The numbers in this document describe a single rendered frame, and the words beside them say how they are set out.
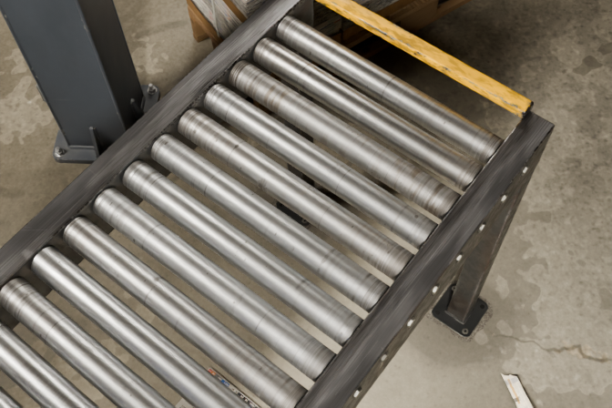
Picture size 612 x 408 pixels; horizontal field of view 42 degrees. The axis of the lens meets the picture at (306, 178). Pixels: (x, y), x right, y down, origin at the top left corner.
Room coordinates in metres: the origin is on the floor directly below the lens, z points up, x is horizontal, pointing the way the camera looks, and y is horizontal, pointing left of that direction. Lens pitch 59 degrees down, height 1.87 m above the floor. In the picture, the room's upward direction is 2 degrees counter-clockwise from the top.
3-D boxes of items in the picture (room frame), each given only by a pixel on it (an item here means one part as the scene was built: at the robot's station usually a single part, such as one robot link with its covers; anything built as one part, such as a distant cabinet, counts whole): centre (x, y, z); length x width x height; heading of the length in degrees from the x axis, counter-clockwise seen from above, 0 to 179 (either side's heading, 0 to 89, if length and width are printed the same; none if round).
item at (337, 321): (0.53, 0.11, 0.77); 0.47 x 0.05 x 0.05; 50
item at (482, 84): (0.89, -0.20, 0.81); 0.43 x 0.03 x 0.02; 50
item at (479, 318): (0.72, -0.37, 0.01); 0.14 x 0.13 x 0.01; 50
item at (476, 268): (0.72, -0.37, 0.34); 0.06 x 0.06 x 0.68; 50
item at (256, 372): (0.43, 0.19, 0.77); 0.47 x 0.05 x 0.05; 50
